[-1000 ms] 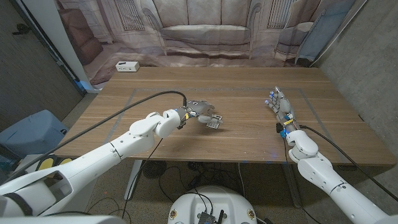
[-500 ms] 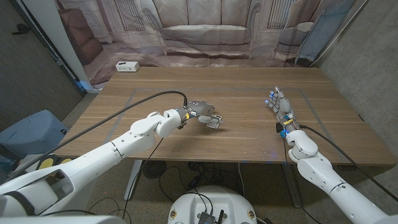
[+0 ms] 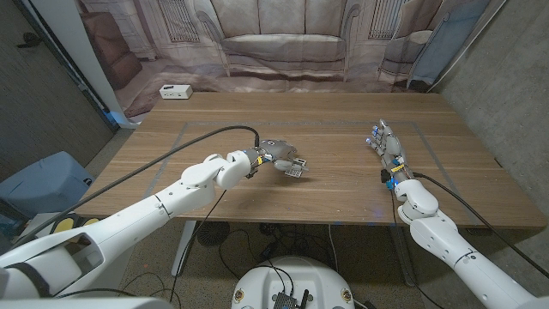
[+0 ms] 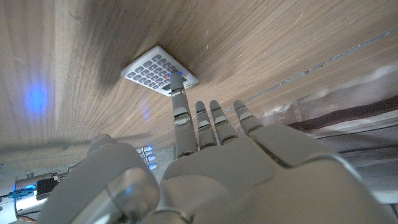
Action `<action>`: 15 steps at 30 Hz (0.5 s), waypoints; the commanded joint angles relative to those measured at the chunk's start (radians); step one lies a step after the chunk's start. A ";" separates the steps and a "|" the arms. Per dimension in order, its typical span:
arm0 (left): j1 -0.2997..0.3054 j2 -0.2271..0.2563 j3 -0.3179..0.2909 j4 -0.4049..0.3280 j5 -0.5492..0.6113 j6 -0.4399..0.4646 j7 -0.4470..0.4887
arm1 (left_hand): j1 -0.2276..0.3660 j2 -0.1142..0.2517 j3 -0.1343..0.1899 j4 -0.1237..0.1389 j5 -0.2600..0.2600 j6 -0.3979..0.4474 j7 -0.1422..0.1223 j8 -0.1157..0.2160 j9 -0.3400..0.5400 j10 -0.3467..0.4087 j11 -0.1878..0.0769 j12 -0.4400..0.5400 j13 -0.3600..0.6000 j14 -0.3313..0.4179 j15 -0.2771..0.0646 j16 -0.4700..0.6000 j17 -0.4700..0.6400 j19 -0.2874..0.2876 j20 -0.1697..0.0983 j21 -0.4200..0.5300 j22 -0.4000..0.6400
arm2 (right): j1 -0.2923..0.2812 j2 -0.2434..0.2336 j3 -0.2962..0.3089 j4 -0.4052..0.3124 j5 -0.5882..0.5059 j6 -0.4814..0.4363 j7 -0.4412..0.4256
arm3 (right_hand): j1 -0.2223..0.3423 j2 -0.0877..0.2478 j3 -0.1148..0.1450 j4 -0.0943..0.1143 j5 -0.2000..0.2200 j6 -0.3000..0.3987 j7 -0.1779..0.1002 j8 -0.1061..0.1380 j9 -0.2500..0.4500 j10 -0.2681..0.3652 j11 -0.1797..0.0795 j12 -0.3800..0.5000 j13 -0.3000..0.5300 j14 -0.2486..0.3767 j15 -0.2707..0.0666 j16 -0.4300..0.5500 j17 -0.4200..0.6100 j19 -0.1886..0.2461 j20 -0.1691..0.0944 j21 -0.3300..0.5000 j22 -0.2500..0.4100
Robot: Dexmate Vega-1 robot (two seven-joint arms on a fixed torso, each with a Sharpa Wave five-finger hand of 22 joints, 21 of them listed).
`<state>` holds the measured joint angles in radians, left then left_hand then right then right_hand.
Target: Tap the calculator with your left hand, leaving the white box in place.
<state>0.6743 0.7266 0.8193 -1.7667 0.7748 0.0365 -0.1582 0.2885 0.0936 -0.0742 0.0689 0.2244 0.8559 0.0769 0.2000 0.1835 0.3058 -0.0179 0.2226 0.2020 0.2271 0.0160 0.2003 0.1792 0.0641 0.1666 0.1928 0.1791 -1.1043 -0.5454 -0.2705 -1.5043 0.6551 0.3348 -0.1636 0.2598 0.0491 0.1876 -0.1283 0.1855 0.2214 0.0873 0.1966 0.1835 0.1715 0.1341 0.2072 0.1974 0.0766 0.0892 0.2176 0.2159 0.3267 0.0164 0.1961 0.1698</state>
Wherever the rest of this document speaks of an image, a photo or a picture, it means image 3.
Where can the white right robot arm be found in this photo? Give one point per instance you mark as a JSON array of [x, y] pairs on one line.
[[446, 246]]

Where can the black and yellow foot pedal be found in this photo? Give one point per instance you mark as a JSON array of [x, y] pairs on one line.
[[66, 224]]

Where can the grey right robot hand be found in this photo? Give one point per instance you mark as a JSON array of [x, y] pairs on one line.
[[393, 148]]

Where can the blue-grey plastic bin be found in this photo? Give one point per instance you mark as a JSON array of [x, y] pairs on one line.
[[43, 180]]

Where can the white box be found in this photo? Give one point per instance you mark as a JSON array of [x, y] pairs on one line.
[[176, 91]]

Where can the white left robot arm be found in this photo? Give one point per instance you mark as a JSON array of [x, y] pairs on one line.
[[128, 219]]

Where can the small grey calculator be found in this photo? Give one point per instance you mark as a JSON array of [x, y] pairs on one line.
[[293, 173]]

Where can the printed sofa room backdrop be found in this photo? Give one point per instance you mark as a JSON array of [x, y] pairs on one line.
[[283, 43]]

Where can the black power adapter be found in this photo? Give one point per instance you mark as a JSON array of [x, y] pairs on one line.
[[268, 250]]

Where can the white round robot torso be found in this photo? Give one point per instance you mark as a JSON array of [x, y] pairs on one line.
[[296, 274]]

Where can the white table leg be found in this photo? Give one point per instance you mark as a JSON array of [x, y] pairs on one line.
[[184, 253]]

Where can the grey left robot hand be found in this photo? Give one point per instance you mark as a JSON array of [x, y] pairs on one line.
[[278, 149]]

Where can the grey table leg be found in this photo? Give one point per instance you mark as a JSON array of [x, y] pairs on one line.
[[403, 253]]

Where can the black antenna module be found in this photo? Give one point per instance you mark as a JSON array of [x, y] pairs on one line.
[[285, 301]]

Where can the white robot chest panel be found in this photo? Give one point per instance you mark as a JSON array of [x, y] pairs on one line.
[[86, 304]]

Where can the black round vent disc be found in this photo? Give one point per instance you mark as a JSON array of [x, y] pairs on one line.
[[213, 233]]

